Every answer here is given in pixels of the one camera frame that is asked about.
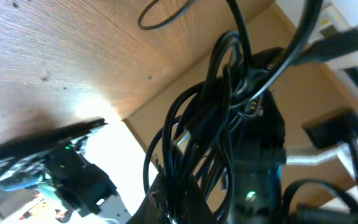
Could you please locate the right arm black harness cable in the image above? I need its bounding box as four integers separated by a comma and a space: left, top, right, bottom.
280, 136, 358, 224

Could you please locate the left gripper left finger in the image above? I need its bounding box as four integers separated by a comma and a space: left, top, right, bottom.
126, 155, 173, 224

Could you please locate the black cable bundle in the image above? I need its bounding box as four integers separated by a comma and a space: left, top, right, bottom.
137, 0, 358, 224

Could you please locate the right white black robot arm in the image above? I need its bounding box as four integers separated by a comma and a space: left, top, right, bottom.
0, 84, 287, 223

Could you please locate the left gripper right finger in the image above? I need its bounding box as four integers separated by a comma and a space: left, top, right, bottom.
183, 179, 217, 224

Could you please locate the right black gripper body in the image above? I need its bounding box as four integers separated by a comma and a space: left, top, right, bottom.
226, 47, 287, 223

